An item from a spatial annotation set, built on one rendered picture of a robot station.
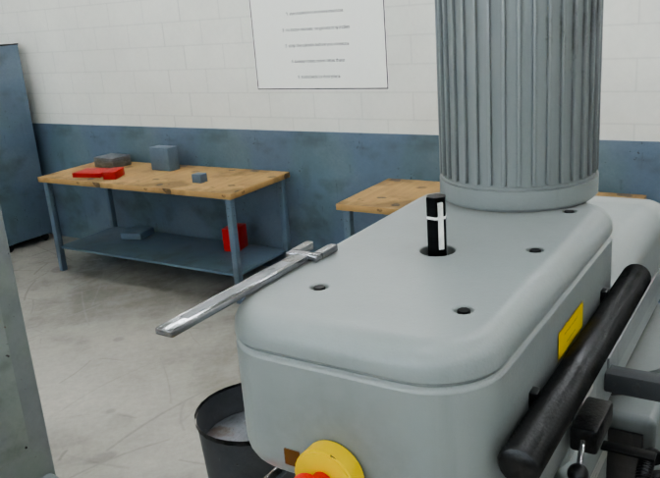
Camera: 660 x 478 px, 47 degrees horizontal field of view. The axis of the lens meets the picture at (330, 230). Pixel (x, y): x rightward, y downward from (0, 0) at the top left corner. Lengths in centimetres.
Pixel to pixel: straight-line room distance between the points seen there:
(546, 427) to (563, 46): 44
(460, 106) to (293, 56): 508
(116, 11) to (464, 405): 675
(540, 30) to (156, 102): 624
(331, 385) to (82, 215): 756
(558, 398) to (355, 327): 19
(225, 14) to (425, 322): 581
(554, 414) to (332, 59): 522
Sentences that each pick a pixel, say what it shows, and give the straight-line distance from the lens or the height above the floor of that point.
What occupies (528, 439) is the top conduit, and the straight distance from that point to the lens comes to 63.
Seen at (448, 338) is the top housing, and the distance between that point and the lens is 60.
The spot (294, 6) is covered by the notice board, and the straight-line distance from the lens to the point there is 594.
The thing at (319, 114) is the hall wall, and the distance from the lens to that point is 591.
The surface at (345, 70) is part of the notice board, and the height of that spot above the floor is 167.
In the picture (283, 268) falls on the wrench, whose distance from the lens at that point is 75.
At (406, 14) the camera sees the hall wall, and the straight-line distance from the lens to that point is 546.
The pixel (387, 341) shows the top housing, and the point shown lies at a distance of 60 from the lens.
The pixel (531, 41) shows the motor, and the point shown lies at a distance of 89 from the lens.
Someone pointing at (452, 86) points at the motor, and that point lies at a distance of 93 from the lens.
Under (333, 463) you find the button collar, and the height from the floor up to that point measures 178.
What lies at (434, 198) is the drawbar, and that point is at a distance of 77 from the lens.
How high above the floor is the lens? 214
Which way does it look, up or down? 17 degrees down
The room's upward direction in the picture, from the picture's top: 4 degrees counter-clockwise
